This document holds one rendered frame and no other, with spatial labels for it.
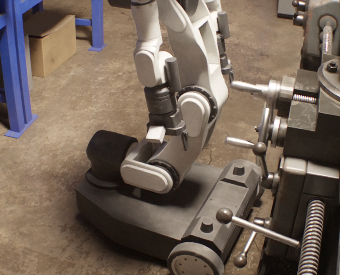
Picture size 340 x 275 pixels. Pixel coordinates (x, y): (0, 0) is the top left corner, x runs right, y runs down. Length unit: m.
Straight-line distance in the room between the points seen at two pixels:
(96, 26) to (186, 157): 1.87
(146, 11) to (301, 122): 0.53
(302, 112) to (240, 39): 2.64
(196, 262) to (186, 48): 0.71
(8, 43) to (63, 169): 0.66
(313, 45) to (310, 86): 0.98
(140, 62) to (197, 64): 0.25
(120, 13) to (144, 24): 2.80
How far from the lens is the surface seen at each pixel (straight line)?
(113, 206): 1.98
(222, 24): 1.86
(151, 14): 1.43
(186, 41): 1.61
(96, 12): 3.52
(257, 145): 1.22
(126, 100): 2.96
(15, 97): 2.66
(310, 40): 2.30
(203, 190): 2.06
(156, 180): 1.90
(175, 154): 1.86
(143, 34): 1.45
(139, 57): 1.46
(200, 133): 1.72
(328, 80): 1.21
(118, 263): 2.00
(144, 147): 2.00
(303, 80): 1.36
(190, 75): 1.68
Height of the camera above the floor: 1.47
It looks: 34 degrees down
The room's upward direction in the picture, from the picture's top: 2 degrees clockwise
